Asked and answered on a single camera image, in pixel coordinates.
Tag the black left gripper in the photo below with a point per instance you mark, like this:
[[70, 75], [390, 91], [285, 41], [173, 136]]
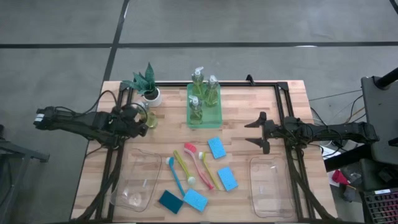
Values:
[[119, 124]]

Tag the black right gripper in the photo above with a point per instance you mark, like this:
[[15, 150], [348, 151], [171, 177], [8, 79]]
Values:
[[272, 132]]

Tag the green dish soap pump bottle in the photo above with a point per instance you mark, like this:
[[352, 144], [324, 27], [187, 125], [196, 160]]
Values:
[[198, 81], [196, 110], [212, 91], [151, 119]]

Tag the blue sponge with dark scrubber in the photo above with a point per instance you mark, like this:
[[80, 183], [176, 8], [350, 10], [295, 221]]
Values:
[[195, 199], [227, 178], [171, 201], [216, 147]]

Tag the yellow-green dish brush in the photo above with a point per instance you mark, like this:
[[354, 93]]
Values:
[[209, 171], [183, 166]]

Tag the blue dish brush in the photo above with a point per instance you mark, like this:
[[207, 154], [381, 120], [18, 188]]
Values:
[[175, 175]]

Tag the red dish brush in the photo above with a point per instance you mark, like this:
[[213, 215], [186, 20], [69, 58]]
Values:
[[196, 165]]

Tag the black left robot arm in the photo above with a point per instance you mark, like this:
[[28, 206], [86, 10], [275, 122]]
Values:
[[77, 124]]

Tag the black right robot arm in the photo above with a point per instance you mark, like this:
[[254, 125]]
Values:
[[326, 130]]

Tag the white plant pot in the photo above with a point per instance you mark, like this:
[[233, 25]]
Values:
[[154, 99]]

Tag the green snake plant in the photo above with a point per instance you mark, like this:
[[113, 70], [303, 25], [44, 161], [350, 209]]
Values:
[[143, 82]]

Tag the translucent green plastic tray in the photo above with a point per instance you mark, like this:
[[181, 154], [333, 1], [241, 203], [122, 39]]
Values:
[[214, 119]]

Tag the clear plastic bin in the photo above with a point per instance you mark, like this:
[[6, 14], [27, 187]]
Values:
[[272, 186], [136, 177]]

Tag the white paper sheet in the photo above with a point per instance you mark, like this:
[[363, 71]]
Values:
[[331, 152]]

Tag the red cone-shaped object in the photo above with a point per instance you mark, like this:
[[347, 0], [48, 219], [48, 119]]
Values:
[[339, 177]]

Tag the grey metal stand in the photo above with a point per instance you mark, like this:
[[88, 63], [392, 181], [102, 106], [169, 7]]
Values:
[[18, 152]]

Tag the grey equipment stand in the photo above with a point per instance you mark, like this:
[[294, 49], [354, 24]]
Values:
[[381, 124]]

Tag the black pole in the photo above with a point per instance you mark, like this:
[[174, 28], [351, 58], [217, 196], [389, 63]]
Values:
[[387, 79]]

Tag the backlit keyboard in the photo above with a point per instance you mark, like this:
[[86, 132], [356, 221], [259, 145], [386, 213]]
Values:
[[382, 207]]

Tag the black frame clamp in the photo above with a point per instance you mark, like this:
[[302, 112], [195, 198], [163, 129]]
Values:
[[250, 80]]

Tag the black aluminium rig frame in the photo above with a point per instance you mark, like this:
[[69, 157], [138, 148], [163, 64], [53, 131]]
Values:
[[233, 84]]

